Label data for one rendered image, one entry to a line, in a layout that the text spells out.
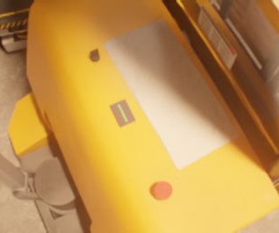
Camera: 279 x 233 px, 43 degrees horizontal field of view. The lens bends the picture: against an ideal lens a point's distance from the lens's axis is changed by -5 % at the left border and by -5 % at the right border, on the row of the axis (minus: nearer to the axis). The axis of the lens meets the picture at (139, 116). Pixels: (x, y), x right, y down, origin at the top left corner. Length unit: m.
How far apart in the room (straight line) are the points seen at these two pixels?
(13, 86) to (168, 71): 1.22
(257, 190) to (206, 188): 0.12
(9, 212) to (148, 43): 1.13
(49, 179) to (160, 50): 0.62
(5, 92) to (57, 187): 0.84
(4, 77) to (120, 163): 1.31
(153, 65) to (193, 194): 0.32
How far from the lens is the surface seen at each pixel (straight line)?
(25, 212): 1.77
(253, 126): 0.97
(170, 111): 0.87
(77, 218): 1.42
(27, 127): 1.49
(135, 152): 0.83
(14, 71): 2.04
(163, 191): 0.78
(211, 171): 0.84
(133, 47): 0.94
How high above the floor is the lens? 1.69
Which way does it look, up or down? 68 degrees down
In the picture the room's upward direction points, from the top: 1 degrees clockwise
